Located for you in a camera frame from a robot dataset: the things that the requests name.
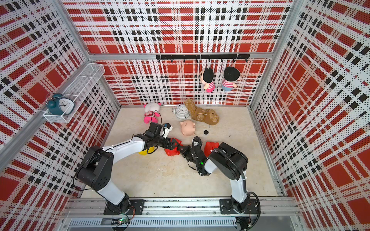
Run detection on teal alarm clock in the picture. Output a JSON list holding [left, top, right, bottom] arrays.
[[46, 93, 75, 115]]

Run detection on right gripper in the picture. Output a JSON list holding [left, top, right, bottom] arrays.
[[178, 145, 200, 167]]

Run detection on red piggy bank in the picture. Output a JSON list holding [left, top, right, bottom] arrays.
[[164, 138, 182, 156], [204, 141, 219, 157]]

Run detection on brown teddy bear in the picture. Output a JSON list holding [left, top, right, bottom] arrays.
[[185, 98, 220, 125]]

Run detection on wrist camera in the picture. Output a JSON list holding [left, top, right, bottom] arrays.
[[192, 136, 202, 148], [163, 123, 172, 136]]

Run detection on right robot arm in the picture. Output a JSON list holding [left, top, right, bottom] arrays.
[[179, 142, 261, 215]]

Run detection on hanging doll pink outfit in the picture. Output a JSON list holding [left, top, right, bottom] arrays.
[[200, 68, 215, 93]]

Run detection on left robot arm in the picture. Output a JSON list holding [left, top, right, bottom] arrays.
[[74, 122, 175, 215]]

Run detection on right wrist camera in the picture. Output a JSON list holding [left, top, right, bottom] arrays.
[[192, 136, 202, 148]]

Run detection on hanging doll blue pants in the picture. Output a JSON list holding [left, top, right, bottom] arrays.
[[221, 66, 241, 91]]

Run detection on white alarm clock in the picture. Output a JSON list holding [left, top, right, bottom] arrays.
[[172, 104, 190, 120]]

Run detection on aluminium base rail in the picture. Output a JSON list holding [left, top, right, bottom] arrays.
[[57, 196, 305, 231]]

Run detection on pink piggy bank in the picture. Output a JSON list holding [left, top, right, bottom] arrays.
[[180, 120, 195, 136]]

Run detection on black hook rail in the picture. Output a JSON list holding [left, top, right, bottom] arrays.
[[156, 54, 251, 62]]

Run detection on pink white plush pig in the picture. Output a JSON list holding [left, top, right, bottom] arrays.
[[144, 102, 161, 124]]

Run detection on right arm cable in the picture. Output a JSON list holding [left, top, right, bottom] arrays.
[[192, 136, 262, 229]]

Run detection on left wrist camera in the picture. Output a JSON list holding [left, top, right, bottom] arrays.
[[163, 123, 172, 136]]

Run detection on yellow piggy bank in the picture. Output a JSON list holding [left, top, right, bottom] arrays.
[[139, 147, 156, 156]]

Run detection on white wire shelf basket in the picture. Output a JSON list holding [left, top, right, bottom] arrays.
[[43, 63, 105, 123]]

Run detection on green circuit board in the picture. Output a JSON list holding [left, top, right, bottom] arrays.
[[111, 215, 131, 227]]

